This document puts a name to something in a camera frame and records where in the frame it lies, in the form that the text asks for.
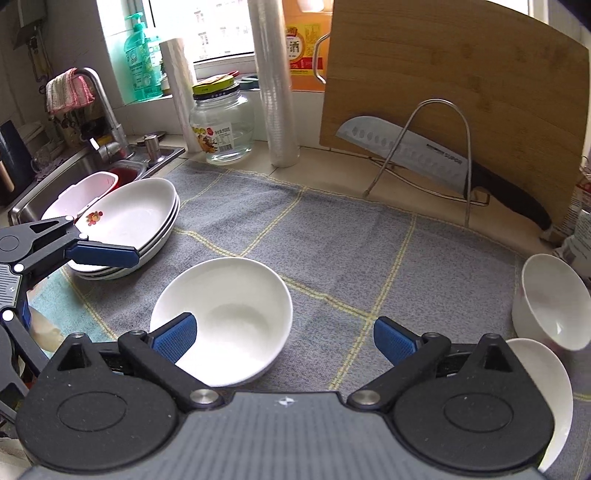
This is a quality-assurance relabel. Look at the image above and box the white fruit plate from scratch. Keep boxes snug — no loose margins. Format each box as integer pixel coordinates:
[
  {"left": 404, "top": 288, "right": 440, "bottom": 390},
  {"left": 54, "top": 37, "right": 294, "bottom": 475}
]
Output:
[
  {"left": 75, "top": 178, "right": 179, "bottom": 253},
  {"left": 67, "top": 193, "right": 181, "bottom": 276}
]

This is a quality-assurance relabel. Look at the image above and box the large white floral bowl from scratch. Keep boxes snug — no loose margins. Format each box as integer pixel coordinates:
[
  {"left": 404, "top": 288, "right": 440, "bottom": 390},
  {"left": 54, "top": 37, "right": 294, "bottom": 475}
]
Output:
[{"left": 150, "top": 257, "right": 294, "bottom": 387}]

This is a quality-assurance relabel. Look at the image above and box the steel kitchen faucet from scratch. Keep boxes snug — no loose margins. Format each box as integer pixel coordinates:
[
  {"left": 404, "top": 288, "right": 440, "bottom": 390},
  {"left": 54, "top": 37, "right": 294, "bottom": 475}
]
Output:
[{"left": 73, "top": 67, "right": 130, "bottom": 163}]

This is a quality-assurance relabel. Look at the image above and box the white colander basket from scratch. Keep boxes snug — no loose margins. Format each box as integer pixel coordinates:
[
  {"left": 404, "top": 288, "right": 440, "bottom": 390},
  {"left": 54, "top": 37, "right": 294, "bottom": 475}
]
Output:
[{"left": 41, "top": 172, "right": 119, "bottom": 220}]

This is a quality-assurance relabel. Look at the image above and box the black air fryer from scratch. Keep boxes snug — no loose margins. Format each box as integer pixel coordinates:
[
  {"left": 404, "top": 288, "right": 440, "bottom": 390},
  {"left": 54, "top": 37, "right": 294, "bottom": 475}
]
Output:
[{"left": 0, "top": 120, "right": 35, "bottom": 207}]

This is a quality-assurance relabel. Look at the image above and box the red wash basin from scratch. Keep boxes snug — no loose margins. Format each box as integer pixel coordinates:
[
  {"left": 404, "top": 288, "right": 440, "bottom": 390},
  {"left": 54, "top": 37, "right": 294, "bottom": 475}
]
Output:
[{"left": 109, "top": 166, "right": 145, "bottom": 189}]

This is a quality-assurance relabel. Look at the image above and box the stainless steel sink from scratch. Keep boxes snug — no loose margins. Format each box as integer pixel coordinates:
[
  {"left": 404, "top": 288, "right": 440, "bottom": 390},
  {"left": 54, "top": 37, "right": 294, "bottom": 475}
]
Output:
[{"left": 7, "top": 145, "right": 185, "bottom": 226}]

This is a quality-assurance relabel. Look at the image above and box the grey blue checkered towel mat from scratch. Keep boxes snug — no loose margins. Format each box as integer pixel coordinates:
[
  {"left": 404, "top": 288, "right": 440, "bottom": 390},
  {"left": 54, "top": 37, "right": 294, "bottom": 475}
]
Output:
[{"left": 32, "top": 162, "right": 523, "bottom": 393}]

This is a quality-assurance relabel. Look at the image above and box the steel soap dispenser pump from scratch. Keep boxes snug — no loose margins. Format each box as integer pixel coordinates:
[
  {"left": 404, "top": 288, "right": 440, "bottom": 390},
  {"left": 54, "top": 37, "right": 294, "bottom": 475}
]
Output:
[{"left": 143, "top": 134, "right": 161, "bottom": 165}]

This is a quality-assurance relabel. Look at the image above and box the pink white dish cloth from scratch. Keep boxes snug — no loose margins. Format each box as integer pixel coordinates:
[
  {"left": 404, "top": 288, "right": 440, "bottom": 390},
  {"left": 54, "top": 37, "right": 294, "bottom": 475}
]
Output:
[{"left": 45, "top": 68, "right": 95, "bottom": 115}]

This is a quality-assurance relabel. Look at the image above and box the glass jar yellow lid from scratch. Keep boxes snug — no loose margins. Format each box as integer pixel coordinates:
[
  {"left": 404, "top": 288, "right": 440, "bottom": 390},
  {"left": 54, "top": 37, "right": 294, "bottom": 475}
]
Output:
[{"left": 188, "top": 74, "right": 254, "bottom": 165}]

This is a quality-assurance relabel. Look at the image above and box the white plastic food bag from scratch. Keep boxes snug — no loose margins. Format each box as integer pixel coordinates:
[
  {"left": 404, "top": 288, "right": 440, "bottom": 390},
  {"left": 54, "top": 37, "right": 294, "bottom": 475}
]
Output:
[{"left": 552, "top": 156, "right": 591, "bottom": 282}]

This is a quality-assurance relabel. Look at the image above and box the green dish soap bottle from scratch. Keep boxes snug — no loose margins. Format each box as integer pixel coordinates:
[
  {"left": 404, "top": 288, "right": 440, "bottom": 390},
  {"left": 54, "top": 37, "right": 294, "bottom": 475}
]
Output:
[{"left": 123, "top": 12, "right": 162, "bottom": 102}]

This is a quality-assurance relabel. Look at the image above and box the short plastic bag roll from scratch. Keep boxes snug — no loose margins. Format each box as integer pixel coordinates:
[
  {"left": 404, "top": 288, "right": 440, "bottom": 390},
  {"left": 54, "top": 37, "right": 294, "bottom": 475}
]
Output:
[{"left": 159, "top": 38, "right": 201, "bottom": 154}]

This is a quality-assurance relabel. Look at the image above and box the bamboo cutting board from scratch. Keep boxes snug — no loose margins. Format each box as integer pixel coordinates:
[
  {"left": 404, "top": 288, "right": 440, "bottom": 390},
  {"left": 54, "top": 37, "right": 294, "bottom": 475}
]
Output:
[{"left": 320, "top": 1, "right": 590, "bottom": 222}]

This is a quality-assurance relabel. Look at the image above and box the tall plastic wrap roll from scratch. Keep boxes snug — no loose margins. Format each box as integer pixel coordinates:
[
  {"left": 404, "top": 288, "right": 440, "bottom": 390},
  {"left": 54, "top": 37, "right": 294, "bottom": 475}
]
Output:
[{"left": 247, "top": 0, "right": 300, "bottom": 168}]

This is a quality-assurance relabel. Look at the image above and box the orange cooking oil jug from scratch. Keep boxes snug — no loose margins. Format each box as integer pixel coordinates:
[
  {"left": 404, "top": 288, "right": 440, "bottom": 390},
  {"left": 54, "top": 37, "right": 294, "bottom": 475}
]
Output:
[{"left": 283, "top": 0, "right": 334, "bottom": 92}]

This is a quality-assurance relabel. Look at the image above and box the steel wire board rack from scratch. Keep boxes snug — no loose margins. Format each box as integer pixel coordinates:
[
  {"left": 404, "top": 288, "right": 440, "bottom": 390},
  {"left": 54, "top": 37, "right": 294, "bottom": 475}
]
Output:
[{"left": 362, "top": 97, "right": 491, "bottom": 229}]

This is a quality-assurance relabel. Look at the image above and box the kitchen knife black handle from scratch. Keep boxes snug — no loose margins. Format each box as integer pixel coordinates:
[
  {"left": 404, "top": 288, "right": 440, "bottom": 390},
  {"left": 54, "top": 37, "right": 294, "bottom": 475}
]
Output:
[{"left": 337, "top": 116, "right": 552, "bottom": 230}]

